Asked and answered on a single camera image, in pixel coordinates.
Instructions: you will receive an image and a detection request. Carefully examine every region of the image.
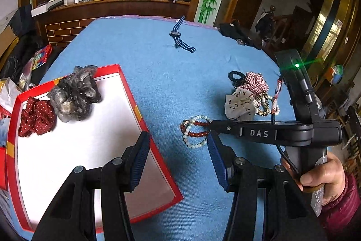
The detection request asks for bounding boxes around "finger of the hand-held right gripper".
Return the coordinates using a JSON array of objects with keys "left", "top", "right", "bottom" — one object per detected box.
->
[{"left": 209, "top": 119, "right": 278, "bottom": 143}]

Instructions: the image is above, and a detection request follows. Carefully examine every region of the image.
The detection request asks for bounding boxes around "white dotted scrunchie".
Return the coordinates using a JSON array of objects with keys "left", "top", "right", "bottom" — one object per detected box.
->
[{"left": 224, "top": 88, "right": 260, "bottom": 121}]

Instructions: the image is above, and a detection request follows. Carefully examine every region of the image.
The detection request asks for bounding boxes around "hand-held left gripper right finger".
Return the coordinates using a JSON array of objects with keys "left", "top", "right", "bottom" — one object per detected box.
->
[{"left": 207, "top": 132, "right": 328, "bottom": 241}]

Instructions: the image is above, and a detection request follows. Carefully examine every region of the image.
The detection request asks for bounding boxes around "white flat box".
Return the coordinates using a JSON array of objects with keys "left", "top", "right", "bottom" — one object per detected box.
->
[{"left": 31, "top": 2, "right": 53, "bottom": 17}]

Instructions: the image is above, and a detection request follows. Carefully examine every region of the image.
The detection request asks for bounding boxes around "blue striped wristwatch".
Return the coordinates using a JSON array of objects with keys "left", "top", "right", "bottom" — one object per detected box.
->
[{"left": 169, "top": 16, "right": 197, "bottom": 54}]

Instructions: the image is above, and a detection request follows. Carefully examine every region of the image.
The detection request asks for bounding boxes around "grey black scrunchie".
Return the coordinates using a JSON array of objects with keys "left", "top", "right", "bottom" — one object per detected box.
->
[{"left": 47, "top": 65, "right": 102, "bottom": 123}]

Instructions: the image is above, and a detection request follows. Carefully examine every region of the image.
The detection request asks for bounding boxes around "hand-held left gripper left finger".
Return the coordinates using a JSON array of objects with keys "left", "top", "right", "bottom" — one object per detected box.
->
[{"left": 31, "top": 131, "right": 151, "bottom": 241}]

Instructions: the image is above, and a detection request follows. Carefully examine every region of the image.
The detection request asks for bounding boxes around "red checked scrunchie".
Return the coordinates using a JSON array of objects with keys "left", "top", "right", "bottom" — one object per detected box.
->
[{"left": 243, "top": 71, "right": 270, "bottom": 97}]

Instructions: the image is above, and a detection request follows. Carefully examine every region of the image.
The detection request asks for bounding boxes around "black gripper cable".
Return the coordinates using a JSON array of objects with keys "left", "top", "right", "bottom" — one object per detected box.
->
[{"left": 271, "top": 112, "right": 301, "bottom": 176}]

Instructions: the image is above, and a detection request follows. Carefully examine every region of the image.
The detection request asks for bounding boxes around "pearl bracelet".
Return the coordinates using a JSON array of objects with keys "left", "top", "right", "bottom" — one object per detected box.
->
[{"left": 259, "top": 94, "right": 280, "bottom": 117}]

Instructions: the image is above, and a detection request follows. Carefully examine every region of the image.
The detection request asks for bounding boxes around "black hair tie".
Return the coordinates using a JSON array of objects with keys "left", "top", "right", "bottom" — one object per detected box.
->
[{"left": 228, "top": 70, "right": 249, "bottom": 88}]

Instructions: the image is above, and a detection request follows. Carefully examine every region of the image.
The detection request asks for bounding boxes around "colourful toy box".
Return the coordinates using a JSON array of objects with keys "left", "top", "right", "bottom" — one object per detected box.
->
[{"left": 32, "top": 45, "right": 53, "bottom": 71}]

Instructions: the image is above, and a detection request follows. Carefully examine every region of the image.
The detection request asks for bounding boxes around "person's right forearm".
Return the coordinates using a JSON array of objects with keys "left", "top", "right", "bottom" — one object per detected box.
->
[{"left": 319, "top": 173, "right": 361, "bottom": 239}]

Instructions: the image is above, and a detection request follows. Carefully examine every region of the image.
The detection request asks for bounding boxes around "silver foil bag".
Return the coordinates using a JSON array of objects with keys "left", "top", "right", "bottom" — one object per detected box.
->
[{"left": 0, "top": 77, "right": 22, "bottom": 118}]

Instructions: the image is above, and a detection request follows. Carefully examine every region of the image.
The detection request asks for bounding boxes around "red dotted scrunchie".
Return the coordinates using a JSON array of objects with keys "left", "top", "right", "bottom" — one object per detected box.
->
[{"left": 18, "top": 97, "right": 57, "bottom": 137}]

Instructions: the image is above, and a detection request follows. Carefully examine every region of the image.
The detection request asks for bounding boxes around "cardboard box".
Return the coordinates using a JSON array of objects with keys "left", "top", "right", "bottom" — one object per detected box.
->
[{"left": 0, "top": 25, "right": 19, "bottom": 61}]

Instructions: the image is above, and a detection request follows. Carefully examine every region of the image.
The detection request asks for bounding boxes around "person's right hand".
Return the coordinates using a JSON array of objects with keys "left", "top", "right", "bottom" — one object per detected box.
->
[{"left": 280, "top": 154, "right": 346, "bottom": 206}]

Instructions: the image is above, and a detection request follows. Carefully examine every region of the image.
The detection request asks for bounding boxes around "black backpack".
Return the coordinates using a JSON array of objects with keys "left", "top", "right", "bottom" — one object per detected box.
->
[{"left": 255, "top": 11, "right": 273, "bottom": 36}]

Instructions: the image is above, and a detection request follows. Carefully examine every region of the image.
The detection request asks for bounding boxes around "wooden counter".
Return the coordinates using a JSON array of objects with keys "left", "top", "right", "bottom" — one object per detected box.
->
[{"left": 35, "top": 0, "right": 191, "bottom": 49}]

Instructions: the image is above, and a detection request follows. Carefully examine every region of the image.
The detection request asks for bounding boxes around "red bead bracelet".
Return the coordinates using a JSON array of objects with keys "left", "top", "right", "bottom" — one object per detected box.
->
[{"left": 180, "top": 120, "right": 211, "bottom": 139}]

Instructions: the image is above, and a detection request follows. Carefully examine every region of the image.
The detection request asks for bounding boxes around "black bag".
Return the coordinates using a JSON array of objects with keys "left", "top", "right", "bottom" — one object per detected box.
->
[{"left": 219, "top": 20, "right": 263, "bottom": 50}]

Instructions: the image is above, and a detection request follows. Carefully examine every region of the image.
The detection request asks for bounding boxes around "red cardboard tray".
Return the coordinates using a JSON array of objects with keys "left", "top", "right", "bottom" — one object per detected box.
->
[{"left": 6, "top": 64, "right": 184, "bottom": 234}]

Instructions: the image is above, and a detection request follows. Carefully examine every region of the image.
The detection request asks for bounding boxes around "jade bead bracelet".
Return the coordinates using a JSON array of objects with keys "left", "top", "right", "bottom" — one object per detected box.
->
[{"left": 183, "top": 115, "right": 211, "bottom": 149}]

